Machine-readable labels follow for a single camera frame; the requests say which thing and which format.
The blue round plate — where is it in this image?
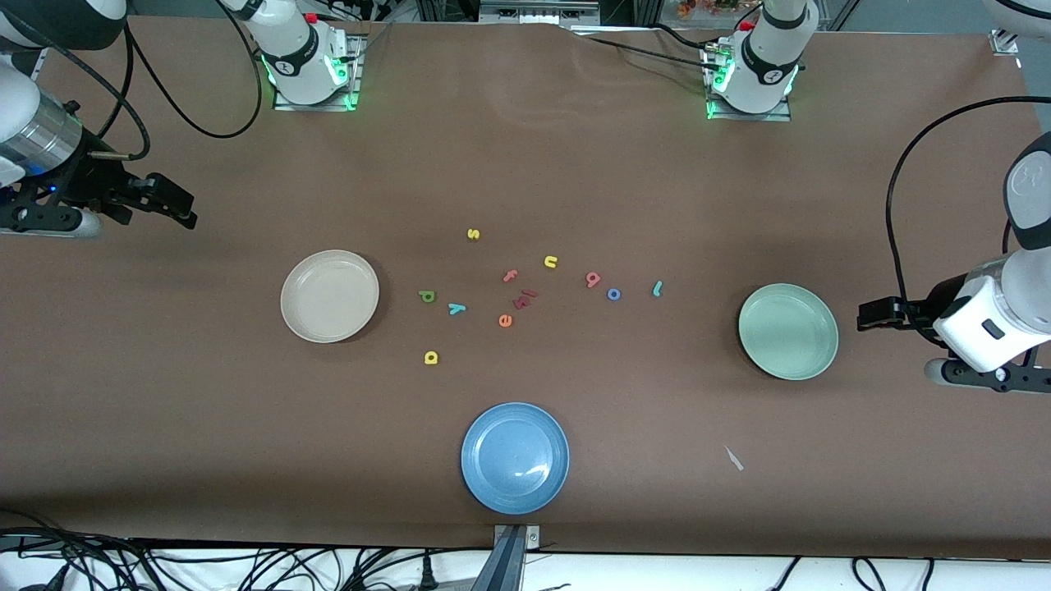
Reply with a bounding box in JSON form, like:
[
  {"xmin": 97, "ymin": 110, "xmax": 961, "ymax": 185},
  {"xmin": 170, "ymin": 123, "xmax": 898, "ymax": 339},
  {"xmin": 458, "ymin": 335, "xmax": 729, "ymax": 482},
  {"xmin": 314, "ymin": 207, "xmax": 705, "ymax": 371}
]
[{"xmin": 460, "ymin": 401, "xmax": 571, "ymax": 516}]

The grey metal box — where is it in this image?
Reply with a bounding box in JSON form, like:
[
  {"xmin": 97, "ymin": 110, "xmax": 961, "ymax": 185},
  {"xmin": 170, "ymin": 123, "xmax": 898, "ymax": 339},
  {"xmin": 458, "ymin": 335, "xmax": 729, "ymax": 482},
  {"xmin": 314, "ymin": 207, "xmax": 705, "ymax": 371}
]
[{"xmin": 479, "ymin": 0, "xmax": 602, "ymax": 25}]

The beige brown round plate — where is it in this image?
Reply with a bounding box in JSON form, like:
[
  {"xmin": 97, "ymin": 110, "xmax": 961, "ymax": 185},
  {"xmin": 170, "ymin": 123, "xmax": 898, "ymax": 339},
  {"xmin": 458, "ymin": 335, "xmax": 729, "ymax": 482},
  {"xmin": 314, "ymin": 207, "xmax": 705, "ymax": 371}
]
[{"xmin": 280, "ymin": 250, "xmax": 381, "ymax": 344}]

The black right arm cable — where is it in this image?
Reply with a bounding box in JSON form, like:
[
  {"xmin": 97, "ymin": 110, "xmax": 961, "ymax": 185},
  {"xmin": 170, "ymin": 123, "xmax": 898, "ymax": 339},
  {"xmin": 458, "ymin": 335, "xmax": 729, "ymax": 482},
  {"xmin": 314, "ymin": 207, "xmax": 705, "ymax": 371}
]
[{"xmin": 0, "ymin": 0, "xmax": 264, "ymax": 162}]

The black floor cable bundle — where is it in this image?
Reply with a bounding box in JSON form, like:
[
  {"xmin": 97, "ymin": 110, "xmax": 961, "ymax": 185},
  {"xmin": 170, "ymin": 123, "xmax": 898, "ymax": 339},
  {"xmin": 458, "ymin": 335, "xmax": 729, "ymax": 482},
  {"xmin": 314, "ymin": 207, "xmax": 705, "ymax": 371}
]
[{"xmin": 0, "ymin": 509, "xmax": 493, "ymax": 591}]

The pale green round plate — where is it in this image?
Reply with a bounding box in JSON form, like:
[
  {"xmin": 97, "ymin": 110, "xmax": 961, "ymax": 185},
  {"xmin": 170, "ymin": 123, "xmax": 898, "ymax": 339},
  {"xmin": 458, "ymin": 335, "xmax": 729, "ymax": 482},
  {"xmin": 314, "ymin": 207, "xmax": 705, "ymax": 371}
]
[{"xmin": 737, "ymin": 283, "xmax": 840, "ymax": 382}]

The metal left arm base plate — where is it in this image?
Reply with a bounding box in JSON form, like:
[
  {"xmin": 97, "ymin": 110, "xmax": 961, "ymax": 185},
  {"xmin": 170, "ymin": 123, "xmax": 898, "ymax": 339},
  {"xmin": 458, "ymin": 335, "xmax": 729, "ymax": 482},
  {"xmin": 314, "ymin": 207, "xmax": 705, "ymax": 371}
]
[{"xmin": 704, "ymin": 45, "xmax": 793, "ymax": 122}]

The black cable across table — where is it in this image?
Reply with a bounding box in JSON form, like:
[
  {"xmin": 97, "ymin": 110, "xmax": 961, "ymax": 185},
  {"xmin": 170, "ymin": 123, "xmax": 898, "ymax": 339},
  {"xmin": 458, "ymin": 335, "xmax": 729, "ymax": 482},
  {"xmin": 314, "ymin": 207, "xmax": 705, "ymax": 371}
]
[{"xmin": 567, "ymin": 25, "xmax": 715, "ymax": 71}]

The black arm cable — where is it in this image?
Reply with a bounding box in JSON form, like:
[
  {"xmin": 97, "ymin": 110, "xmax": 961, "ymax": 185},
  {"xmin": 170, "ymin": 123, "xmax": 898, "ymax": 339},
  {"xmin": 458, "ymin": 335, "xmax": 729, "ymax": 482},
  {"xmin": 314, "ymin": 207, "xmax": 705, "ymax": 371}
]
[
  {"xmin": 885, "ymin": 96, "xmax": 1051, "ymax": 346},
  {"xmin": 0, "ymin": 0, "xmax": 264, "ymax": 162}
]

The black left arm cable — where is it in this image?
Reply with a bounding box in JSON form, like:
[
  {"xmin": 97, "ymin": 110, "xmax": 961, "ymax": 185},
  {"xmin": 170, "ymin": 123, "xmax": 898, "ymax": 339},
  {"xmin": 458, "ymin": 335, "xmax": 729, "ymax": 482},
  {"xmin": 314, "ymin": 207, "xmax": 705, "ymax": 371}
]
[{"xmin": 885, "ymin": 96, "xmax": 1051, "ymax": 346}]

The brown table cover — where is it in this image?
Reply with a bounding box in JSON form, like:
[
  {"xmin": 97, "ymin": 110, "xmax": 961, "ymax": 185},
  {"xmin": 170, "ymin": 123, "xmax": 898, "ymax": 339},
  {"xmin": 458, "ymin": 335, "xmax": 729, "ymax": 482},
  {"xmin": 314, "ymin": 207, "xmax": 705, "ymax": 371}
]
[{"xmin": 0, "ymin": 15, "xmax": 1051, "ymax": 561}]

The aluminium camera mount post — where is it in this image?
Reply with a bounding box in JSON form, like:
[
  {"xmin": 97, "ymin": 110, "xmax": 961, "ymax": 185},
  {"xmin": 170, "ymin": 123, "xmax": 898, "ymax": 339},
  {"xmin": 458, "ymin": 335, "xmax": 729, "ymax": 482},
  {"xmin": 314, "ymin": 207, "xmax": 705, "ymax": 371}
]
[{"xmin": 472, "ymin": 524, "xmax": 543, "ymax": 591}]

